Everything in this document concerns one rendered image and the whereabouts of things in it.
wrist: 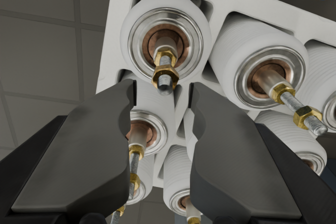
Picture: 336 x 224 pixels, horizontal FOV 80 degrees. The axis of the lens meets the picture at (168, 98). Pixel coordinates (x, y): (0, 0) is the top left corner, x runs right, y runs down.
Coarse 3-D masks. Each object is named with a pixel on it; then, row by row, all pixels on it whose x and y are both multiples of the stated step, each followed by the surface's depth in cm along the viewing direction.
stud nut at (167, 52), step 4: (164, 48) 17; (168, 48) 17; (160, 52) 17; (164, 52) 17; (168, 52) 17; (172, 52) 17; (156, 56) 17; (160, 56) 17; (168, 56) 17; (172, 56) 17; (156, 60) 17; (172, 60) 17; (156, 64) 17; (172, 64) 17
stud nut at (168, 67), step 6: (156, 66) 14; (162, 66) 14; (168, 66) 14; (156, 72) 13; (162, 72) 13; (168, 72) 13; (174, 72) 14; (156, 78) 14; (174, 78) 14; (156, 84) 14; (174, 84) 14
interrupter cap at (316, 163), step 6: (300, 156) 28; (306, 156) 28; (312, 156) 28; (318, 156) 28; (306, 162) 29; (312, 162) 29; (318, 162) 29; (312, 168) 29; (318, 168) 29; (318, 174) 30
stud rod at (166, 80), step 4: (164, 56) 17; (160, 60) 16; (164, 60) 16; (168, 60) 16; (160, 64) 15; (160, 76) 13; (164, 76) 13; (168, 76) 13; (160, 80) 13; (164, 80) 13; (168, 80) 13; (160, 84) 12; (164, 84) 12; (168, 84) 12; (160, 88) 13; (164, 88) 13; (168, 88) 13; (160, 92) 13; (164, 92) 13; (168, 92) 13
